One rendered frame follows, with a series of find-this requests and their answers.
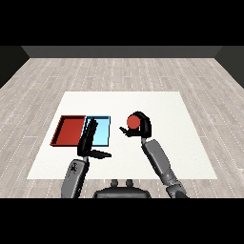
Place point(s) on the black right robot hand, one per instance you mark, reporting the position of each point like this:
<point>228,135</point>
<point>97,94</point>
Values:
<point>144,126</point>

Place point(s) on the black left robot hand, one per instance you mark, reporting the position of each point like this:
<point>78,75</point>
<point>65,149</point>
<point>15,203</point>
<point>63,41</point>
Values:
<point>85,143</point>

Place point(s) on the red can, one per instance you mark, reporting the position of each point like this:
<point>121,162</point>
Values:
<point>133,122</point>

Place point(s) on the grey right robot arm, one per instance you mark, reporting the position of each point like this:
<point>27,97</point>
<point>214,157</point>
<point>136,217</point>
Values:
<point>161,166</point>

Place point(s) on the light blue shallow open box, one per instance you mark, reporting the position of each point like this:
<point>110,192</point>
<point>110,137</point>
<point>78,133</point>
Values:
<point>102,131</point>

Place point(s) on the red shallow open box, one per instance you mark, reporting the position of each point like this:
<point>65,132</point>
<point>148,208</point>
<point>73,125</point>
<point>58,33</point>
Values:
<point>69,130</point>

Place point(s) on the dark grey robot body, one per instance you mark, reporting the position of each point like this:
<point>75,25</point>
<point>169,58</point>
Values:
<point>122,192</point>

